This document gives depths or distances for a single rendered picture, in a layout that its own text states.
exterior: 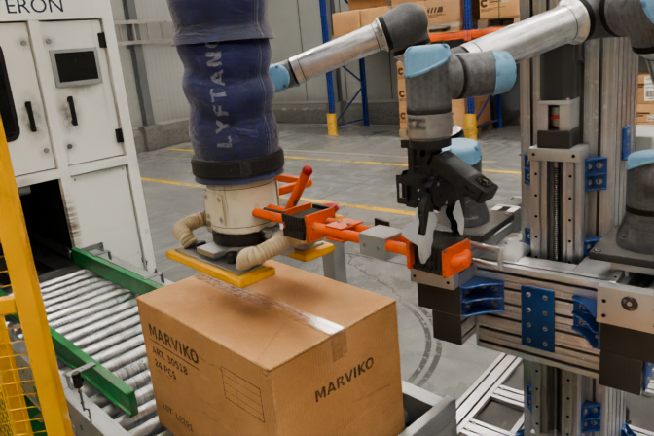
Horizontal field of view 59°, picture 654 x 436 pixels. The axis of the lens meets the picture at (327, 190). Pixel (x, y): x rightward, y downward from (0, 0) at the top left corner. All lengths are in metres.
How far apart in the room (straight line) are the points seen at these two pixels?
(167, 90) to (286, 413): 10.60
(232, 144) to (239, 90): 0.12
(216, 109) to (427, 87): 0.55
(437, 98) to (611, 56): 0.78
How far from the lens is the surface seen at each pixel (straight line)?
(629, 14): 1.25
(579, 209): 1.68
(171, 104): 11.72
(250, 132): 1.33
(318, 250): 1.42
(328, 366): 1.34
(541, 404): 1.98
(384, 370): 1.50
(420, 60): 0.95
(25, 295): 1.70
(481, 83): 1.00
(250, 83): 1.33
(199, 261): 1.45
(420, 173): 1.01
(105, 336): 2.54
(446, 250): 0.98
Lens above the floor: 1.57
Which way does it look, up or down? 14 degrees down
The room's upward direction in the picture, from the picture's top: 5 degrees counter-clockwise
